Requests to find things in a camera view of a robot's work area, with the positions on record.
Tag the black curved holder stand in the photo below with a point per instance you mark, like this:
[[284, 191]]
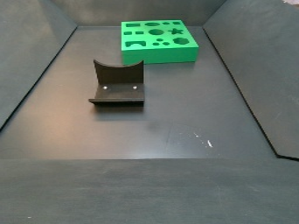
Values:
[[119, 78]]

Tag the green shape sorter block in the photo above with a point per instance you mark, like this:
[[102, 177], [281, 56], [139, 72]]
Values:
[[157, 41]]

